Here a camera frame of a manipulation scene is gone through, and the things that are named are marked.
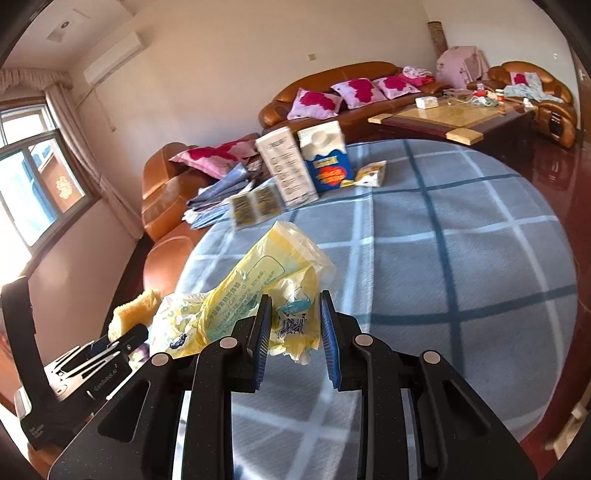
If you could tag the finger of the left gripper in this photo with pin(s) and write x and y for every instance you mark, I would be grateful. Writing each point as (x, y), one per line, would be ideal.
(97, 367)

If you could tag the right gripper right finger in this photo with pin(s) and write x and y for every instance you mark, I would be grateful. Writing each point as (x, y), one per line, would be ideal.
(418, 414)

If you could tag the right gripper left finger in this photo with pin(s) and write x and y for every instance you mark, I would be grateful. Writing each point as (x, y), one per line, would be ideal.
(172, 418)

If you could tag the yellow plastic bag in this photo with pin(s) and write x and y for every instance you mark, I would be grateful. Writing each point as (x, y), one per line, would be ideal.
(285, 265)

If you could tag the purple wrapper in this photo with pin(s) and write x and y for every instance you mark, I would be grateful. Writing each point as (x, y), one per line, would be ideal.
(139, 356)

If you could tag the blue plaid tablecloth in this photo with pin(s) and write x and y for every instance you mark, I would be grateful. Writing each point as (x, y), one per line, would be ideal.
(456, 252)

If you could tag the brown leather chaise sofa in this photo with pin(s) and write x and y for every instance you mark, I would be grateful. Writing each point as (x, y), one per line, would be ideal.
(166, 188)

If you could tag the folded blue bedsheets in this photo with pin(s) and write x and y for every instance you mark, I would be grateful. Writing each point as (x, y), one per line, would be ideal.
(212, 202)

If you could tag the flat yellow black sachets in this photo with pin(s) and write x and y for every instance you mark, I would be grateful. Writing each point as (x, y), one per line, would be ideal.
(255, 207)

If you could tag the pink pillow on chaise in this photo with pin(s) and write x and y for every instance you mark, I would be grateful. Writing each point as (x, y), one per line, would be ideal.
(218, 161)

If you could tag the beige curtain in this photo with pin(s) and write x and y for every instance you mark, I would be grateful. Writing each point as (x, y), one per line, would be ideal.
(54, 84)

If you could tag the white grey carton box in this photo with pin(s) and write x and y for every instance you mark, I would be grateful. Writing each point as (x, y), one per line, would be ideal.
(286, 164)

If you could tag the wooden coffee table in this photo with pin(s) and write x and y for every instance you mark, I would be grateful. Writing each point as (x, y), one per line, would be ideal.
(504, 131)

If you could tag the white blue milk carton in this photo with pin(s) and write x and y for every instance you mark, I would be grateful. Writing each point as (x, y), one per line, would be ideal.
(323, 148)

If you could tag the white air conditioner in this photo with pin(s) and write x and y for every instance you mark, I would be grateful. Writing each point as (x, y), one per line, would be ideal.
(116, 56)

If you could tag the white tissue box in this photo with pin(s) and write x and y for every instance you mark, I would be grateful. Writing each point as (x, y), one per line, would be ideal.
(425, 103)

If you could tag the brown leather armchair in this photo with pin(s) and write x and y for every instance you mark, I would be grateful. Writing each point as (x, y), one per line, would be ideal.
(553, 102)

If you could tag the pink floral pillow right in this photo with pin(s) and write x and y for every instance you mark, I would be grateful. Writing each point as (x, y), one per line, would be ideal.
(394, 87)

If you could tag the pink floral pillow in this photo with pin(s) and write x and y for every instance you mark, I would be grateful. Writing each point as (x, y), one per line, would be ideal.
(314, 105)
(359, 92)
(394, 87)

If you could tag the pink floral pillow left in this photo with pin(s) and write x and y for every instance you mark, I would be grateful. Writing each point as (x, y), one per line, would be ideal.
(314, 105)

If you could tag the pink floral pillow middle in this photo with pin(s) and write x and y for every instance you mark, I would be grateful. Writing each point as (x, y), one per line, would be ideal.
(359, 92)

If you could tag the pink cloth pile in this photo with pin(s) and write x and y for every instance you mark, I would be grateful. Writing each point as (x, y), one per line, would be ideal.
(460, 65)

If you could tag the window with frame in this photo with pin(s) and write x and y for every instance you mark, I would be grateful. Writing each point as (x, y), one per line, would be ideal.
(43, 189)

